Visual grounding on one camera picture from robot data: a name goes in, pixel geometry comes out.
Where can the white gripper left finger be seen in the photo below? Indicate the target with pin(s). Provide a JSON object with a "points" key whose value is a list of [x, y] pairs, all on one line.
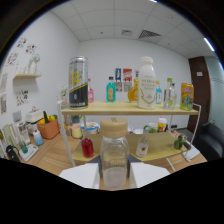
{"points": [[83, 175]]}

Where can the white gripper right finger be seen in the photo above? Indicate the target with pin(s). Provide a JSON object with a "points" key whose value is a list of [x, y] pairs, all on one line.
{"points": [[146, 173]]}

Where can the glass jar with wooden lid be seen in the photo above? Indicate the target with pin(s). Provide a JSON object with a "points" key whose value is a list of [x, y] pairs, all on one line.
{"points": [[114, 156]]}

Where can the white milk bottle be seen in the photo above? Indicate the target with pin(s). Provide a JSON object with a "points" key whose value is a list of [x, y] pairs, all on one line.
{"points": [[146, 83]]}

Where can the green cup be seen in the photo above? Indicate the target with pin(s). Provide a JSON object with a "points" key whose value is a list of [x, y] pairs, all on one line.
{"points": [[23, 146]]}

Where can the red liquid bottle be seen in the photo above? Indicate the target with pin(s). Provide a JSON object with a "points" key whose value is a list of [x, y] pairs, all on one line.
{"points": [[87, 148]]}

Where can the yellow jar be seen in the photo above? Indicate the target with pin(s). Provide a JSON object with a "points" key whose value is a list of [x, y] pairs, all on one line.
{"points": [[77, 131]]}

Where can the small green potted plant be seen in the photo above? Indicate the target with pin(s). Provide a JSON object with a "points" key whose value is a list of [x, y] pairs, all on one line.
{"points": [[179, 142]]}

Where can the white and green mug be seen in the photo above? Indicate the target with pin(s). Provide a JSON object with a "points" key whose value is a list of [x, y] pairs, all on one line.
{"points": [[151, 128]]}

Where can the instant noodle bowl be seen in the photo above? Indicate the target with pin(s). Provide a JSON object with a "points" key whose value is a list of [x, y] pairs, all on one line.
{"points": [[90, 127]]}

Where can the white notebook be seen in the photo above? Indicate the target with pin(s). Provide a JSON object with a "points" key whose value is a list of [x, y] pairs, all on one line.
{"points": [[191, 153]]}

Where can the orange basket with toy vegetables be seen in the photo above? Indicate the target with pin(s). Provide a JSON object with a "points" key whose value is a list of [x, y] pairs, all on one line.
{"points": [[49, 129]]}

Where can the white tray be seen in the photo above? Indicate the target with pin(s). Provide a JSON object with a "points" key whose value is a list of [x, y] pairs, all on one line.
{"points": [[30, 152]]}

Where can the pale blue plastic bottle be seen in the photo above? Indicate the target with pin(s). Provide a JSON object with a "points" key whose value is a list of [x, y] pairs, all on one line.
{"points": [[37, 137]]}

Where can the two-tier wooden shelf rack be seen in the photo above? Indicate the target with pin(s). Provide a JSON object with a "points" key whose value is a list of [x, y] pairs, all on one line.
{"points": [[123, 108]]}

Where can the black chair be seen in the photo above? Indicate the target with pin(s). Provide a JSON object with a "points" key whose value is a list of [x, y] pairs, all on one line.
{"points": [[211, 140]]}

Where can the black kettle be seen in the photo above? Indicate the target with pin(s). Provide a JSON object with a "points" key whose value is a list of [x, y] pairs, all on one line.
{"points": [[12, 154]]}

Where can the white kitchen appliance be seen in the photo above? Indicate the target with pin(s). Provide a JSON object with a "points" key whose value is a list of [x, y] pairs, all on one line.
{"points": [[34, 116]]}

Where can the clear bottle with green cap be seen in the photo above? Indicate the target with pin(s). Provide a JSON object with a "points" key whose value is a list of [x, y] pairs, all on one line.
{"points": [[167, 96]]}

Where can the small light blue bottle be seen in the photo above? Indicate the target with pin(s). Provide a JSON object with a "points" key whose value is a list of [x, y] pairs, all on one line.
{"points": [[158, 94]]}

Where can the pink liquid bottle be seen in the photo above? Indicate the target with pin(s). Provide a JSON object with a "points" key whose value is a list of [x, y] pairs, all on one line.
{"points": [[90, 95]]}

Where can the small clear bottle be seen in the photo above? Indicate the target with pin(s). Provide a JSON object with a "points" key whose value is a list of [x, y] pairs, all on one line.
{"points": [[173, 97]]}

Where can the amber liquid bottle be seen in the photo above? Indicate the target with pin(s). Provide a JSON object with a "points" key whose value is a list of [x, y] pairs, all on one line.
{"points": [[133, 93]]}

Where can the yellow printed can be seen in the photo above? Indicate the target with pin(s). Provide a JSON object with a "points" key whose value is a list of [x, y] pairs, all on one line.
{"points": [[187, 96]]}

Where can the teal liquid bottle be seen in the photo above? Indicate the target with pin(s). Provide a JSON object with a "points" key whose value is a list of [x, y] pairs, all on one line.
{"points": [[111, 90]]}

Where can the black and yellow can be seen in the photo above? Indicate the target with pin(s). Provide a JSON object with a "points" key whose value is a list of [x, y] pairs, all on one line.
{"points": [[78, 83]]}

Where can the brown door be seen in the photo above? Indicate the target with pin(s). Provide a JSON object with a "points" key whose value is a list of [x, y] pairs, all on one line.
{"points": [[199, 93]]}

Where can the white figurine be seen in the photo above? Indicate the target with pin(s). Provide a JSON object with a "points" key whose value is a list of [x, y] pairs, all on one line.
{"points": [[34, 63]]}

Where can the ceiling air vent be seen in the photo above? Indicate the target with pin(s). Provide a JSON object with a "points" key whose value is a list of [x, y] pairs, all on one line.
{"points": [[149, 34]]}

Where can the red wall poster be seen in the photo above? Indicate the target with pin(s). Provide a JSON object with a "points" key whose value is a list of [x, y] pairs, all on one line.
{"points": [[127, 75]]}

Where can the blue wall poster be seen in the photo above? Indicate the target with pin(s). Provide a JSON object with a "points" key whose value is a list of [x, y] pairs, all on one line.
{"points": [[118, 75]]}

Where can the wooden wall shelf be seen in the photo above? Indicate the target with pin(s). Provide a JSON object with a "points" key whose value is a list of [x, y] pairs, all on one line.
{"points": [[26, 76]]}

